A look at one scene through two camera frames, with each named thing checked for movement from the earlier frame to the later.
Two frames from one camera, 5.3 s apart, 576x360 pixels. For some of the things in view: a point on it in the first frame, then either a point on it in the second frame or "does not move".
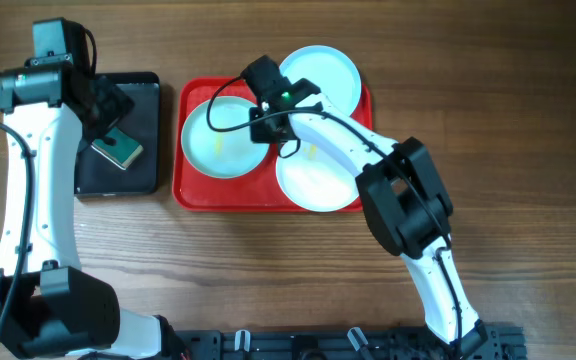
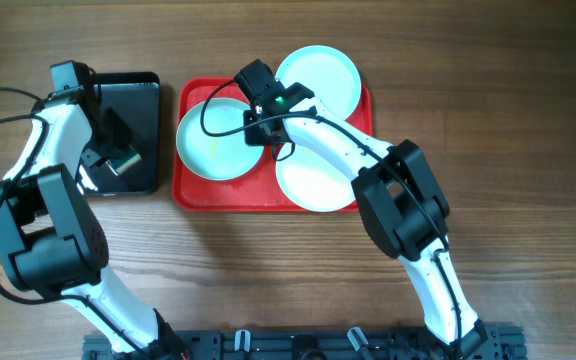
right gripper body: [262, 133] does not move
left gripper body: [103, 116] -> [111, 141]
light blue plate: [222, 154] does not move
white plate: [314, 180] does not move
